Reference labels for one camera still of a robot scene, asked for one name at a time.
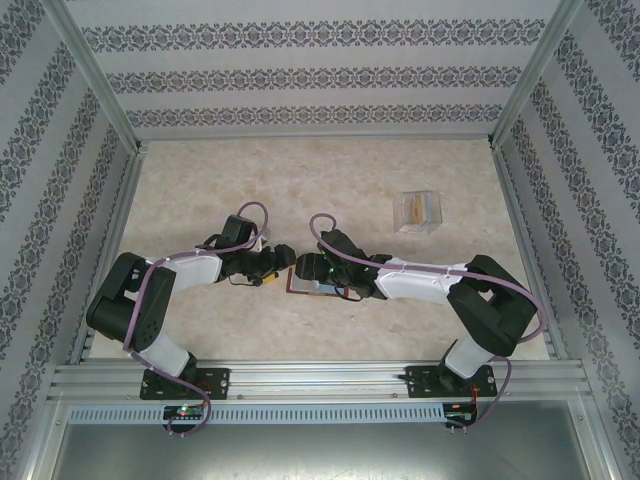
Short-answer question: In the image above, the brown leather card holder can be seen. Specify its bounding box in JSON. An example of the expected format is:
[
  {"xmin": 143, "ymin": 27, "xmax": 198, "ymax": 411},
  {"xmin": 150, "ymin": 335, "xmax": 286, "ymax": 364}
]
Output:
[{"xmin": 284, "ymin": 266, "xmax": 337, "ymax": 299}]

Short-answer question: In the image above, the clear acrylic card box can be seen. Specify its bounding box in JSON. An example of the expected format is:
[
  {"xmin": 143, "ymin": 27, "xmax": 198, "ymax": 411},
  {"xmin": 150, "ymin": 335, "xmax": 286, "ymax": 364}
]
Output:
[{"xmin": 392, "ymin": 188, "xmax": 445, "ymax": 236}]

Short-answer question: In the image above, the left circuit board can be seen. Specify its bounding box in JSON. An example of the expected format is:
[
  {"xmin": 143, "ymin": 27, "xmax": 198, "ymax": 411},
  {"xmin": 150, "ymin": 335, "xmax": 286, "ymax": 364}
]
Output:
[{"xmin": 163, "ymin": 404, "xmax": 205, "ymax": 421}]

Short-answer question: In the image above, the circuit board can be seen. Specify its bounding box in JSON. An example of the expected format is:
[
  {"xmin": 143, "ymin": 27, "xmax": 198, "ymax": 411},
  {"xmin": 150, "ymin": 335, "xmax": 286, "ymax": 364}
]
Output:
[
  {"xmin": 444, "ymin": 402, "xmax": 480, "ymax": 424},
  {"xmin": 163, "ymin": 404, "xmax": 205, "ymax": 421}
]

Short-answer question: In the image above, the grey metal sheet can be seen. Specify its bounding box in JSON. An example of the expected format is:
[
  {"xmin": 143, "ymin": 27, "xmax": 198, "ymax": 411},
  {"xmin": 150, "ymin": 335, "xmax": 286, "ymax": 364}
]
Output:
[{"xmin": 49, "ymin": 422, "xmax": 609, "ymax": 480}]

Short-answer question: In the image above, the right circuit board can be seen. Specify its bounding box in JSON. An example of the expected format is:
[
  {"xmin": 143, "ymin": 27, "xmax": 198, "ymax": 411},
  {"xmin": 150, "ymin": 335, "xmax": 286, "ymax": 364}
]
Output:
[{"xmin": 444, "ymin": 402, "xmax": 480, "ymax": 424}]

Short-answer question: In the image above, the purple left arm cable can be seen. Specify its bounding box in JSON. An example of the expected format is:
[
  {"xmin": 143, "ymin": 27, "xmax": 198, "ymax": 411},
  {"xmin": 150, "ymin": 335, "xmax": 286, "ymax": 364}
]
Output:
[{"xmin": 122, "ymin": 200, "xmax": 274, "ymax": 441}]

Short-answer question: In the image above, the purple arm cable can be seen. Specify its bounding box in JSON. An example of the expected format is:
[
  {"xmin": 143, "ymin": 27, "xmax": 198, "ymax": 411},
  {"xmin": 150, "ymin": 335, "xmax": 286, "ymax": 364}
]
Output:
[
  {"xmin": 308, "ymin": 213, "xmax": 546, "ymax": 434},
  {"xmin": 122, "ymin": 200, "xmax": 274, "ymax": 441}
]

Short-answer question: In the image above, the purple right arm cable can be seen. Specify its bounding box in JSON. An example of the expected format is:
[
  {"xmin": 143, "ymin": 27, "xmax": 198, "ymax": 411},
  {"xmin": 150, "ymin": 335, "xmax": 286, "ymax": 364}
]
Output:
[{"xmin": 308, "ymin": 213, "xmax": 546, "ymax": 434}]

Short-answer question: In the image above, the aluminium mounting rail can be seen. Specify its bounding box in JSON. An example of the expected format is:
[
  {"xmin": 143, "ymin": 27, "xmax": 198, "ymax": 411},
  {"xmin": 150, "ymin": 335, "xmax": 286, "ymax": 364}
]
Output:
[{"xmin": 47, "ymin": 358, "xmax": 594, "ymax": 404}]

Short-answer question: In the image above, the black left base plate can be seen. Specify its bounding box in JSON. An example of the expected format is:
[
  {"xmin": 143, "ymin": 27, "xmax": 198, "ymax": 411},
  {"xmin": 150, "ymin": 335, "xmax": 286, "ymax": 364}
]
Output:
[{"xmin": 139, "ymin": 367, "xmax": 232, "ymax": 402}]

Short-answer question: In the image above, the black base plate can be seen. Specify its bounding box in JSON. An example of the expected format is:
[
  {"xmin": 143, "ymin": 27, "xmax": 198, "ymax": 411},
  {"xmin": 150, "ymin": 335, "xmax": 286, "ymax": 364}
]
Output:
[
  {"xmin": 139, "ymin": 367, "xmax": 232, "ymax": 402},
  {"xmin": 405, "ymin": 363, "xmax": 499, "ymax": 400}
]

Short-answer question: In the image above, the aluminium frame crossbar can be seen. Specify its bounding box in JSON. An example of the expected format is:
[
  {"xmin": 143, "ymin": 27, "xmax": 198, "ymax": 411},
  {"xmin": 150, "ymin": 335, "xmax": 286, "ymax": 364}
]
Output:
[{"xmin": 134, "ymin": 130, "xmax": 496, "ymax": 144}]

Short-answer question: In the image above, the white slotted cable duct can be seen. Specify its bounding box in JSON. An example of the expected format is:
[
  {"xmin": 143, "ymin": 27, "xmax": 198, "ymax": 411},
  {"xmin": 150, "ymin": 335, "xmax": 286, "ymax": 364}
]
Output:
[{"xmin": 67, "ymin": 403, "xmax": 447, "ymax": 425}]

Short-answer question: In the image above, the aluminium side rail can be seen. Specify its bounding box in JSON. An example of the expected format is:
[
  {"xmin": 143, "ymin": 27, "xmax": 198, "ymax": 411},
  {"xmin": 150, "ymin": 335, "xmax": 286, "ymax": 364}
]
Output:
[
  {"xmin": 492, "ymin": 142, "xmax": 569, "ymax": 364},
  {"xmin": 67, "ymin": 142, "xmax": 149, "ymax": 366}
]

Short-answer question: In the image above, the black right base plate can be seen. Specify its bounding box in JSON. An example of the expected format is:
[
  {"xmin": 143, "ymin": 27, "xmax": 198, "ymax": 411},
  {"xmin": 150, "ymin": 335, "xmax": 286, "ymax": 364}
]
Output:
[{"xmin": 405, "ymin": 363, "xmax": 499, "ymax": 400}]

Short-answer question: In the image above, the aluminium frame post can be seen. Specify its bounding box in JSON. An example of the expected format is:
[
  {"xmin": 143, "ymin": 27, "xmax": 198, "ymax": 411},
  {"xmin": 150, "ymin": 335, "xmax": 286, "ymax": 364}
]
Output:
[
  {"xmin": 487, "ymin": 0, "xmax": 586, "ymax": 151},
  {"xmin": 42, "ymin": 0, "xmax": 147, "ymax": 154}
]

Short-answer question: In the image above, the aluminium frame leg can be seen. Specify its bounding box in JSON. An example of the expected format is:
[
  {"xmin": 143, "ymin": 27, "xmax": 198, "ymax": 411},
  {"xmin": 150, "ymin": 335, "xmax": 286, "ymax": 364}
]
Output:
[
  {"xmin": 579, "ymin": 394, "xmax": 626, "ymax": 480},
  {"xmin": 22, "ymin": 394, "xmax": 69, "ymax": 480}
]

